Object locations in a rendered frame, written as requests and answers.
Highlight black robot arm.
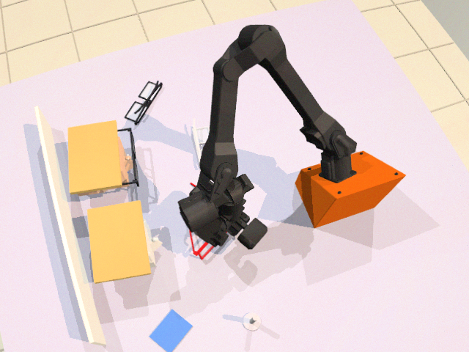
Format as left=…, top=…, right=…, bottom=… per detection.
left=177, top=25, right=357, bottom=247

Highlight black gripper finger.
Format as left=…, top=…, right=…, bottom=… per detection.
left=227, top=227, right=241, bottom=237

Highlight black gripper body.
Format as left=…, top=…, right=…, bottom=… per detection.
left=189, top=186, right=267, bottom=249

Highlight long cream flat panel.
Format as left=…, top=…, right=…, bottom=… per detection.
left=34, top=106, right=106, bottom=345

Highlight red glasses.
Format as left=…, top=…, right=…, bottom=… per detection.
left=189, top=230, right=214, bottom=260

